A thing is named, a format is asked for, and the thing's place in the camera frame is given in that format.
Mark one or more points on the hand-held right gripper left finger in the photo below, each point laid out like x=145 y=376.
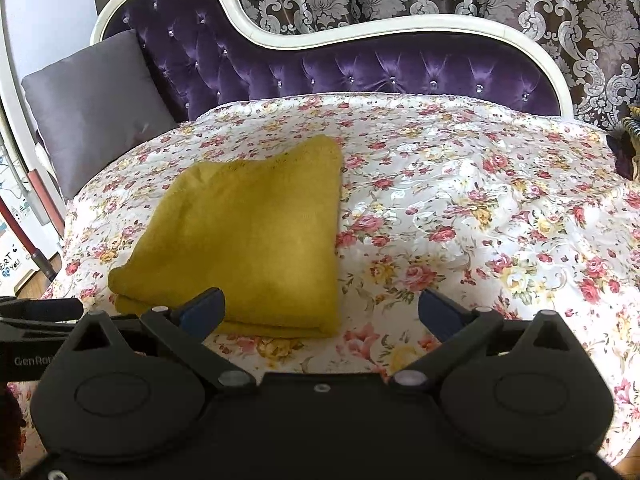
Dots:
x=205 y=307

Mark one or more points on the white frame with brown band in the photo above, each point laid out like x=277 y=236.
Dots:
x=30 y=160

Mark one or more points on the grey cushion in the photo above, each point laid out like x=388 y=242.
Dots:
x=95 y=105

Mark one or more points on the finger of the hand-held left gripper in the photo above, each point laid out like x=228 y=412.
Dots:
x=45 y=308

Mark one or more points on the purple tufted sofa white frame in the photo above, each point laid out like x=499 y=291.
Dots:
x=400 y=70

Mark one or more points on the mustard yellow knit sweater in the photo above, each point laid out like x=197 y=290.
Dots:
x=240 y=240

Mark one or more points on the floral print bedspread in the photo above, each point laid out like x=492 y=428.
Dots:
x=475 y=220

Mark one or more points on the printed sign board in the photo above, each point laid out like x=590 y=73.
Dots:
x=15 y=265

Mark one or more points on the black yellow striped cloth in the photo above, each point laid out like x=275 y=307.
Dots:
x=632 y=130

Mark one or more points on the dark purple cloth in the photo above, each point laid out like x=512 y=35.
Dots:
x=620 y=157

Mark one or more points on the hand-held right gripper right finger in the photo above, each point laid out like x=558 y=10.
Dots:
x=434 y=310

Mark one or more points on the red stick vacuum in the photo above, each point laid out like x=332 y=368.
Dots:
x=25 y=240

